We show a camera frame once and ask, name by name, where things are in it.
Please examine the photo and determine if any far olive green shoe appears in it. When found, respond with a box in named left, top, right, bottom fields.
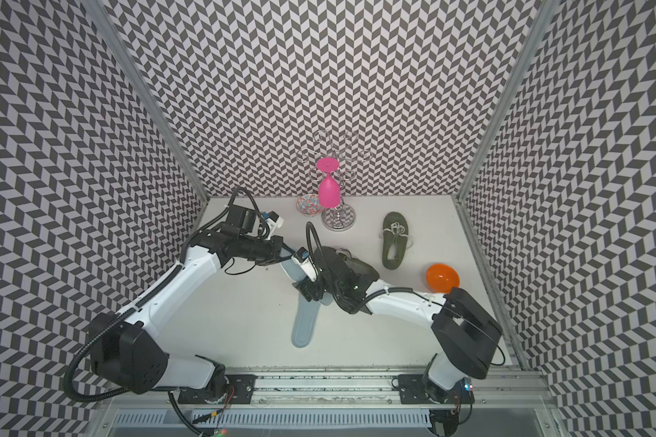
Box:
left=382, top=211, right=412, bottom=271

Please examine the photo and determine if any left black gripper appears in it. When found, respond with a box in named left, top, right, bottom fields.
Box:
left=239, top=235, right=297, bottom=266

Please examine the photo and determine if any orange plastic bowl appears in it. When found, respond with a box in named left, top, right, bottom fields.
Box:
left=426, top=263, right=460, bottom=294

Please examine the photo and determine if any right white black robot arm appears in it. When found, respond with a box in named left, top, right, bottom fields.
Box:
left=293, top=222, right=502, bottom=403

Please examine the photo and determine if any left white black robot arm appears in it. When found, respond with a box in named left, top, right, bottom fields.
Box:
left=62, top=188, right=284, bottom=402

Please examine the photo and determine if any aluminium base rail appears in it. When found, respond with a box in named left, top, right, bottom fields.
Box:
left=95, top=368, right=559, bottom=411

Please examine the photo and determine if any colourful patterned small bowl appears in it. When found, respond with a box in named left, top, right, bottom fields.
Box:
left=295, top=194, right=324, bottom=217

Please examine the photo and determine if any grey-blue insole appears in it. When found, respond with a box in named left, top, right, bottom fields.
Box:
left=291, top=297, right=322, bottom=349
left=281, top=257, right=333, bottom=306

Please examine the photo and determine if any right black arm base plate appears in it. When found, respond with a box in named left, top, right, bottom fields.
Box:
left=394, top=374, right=475, bottom=405

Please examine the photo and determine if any pink plastic wine glass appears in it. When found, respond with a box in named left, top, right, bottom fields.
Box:
left=316, top=157, right=342, bottom=209

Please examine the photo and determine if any clear glass holder stand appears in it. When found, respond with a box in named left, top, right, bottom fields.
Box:
left=299, top=129, right=371, bottom=232

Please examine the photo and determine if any white slotted cable duct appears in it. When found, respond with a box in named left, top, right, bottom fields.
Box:
left=111, top=409, right=431, bottom=430

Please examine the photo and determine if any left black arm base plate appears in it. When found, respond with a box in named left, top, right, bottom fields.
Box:
left=178, top=374, right=257, bottom=405

